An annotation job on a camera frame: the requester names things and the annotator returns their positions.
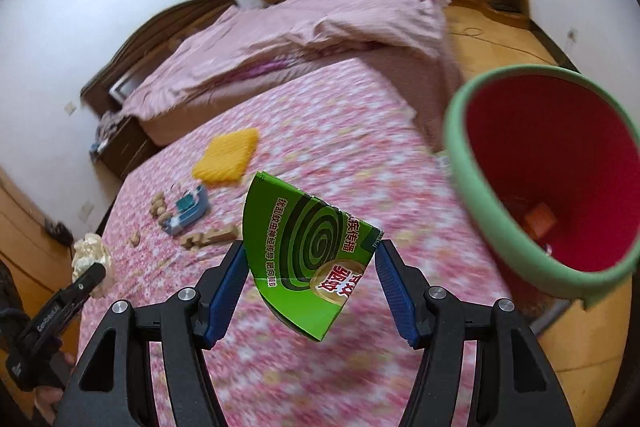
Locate pile of clothes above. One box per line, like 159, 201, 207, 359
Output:
90, 109, 126, 156

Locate white and teal box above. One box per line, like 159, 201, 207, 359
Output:
162, 184, 210, 237

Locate brown wooden bits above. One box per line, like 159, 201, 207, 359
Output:
182, 224, 239, 251

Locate pink duvet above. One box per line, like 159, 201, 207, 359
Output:
120, 0, 454, 128

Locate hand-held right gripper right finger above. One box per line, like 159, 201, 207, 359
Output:
374, 239, 576, 427

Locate white floor cable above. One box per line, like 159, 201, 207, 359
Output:
452, 26, 557, 58

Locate red bin with green rim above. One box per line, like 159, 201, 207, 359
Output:
442, 64, 640, 311

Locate person's left hand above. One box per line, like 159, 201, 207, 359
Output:
29, 351, 77, 414

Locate floral bed sheet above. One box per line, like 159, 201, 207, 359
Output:
75, 57, 517, 427

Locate pile of brown nut shells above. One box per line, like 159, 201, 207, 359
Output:
149, 191, 174, 226

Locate dark wooden nightstand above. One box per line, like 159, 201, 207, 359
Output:
92, 114, 159, 180

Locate dark wooden headboard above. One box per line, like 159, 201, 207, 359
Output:
80, 0, 239, 116

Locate white framed panel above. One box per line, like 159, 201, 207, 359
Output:
109, 74, 146, 106

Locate orange brown cardboard box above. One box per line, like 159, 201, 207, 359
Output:
523, 202, 559, 241

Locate wooden wardrobe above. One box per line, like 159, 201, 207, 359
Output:
0, 164, 109, 408

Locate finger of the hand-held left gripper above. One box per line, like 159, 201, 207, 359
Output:
52, 262, 109, 309

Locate yellow mesh bag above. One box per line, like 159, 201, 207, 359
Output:
192, 127, 261, 186

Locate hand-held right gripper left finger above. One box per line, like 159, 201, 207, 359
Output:
55, 239, 249, 427

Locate green cardboard box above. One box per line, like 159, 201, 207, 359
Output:
242, 171, 385, 343

